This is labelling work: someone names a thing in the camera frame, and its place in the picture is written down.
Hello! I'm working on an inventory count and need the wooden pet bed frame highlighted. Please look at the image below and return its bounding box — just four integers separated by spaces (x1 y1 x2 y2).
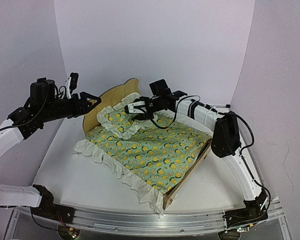
81 77 213 211

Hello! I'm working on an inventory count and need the small lemon print pillow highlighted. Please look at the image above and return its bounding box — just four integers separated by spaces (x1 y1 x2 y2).
97 106 142 140

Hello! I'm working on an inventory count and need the lemon print ruffled mattress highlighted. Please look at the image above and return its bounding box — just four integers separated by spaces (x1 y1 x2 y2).
70 91 213 215

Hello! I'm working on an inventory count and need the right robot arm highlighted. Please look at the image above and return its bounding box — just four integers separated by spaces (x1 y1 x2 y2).
128 79 271 211

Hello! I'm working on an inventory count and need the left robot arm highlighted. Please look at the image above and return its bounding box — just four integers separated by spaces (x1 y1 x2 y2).
0 72 102 208

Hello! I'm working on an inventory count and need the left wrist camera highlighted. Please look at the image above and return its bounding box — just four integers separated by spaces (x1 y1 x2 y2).
65 72 79 99

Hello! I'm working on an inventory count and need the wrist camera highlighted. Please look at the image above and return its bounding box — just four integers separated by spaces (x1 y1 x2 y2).
124 100 146 114
65 72 79 99

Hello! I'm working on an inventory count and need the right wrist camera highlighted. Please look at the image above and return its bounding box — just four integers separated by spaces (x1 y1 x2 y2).
124 100 146 114

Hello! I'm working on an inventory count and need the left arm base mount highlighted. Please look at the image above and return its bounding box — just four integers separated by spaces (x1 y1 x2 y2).
30 184 75 224

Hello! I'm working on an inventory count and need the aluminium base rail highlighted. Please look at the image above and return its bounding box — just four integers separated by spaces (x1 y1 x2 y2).
3 186 291 240

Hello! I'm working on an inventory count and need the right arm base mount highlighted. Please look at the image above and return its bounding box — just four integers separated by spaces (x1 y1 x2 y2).
222 200 270 230

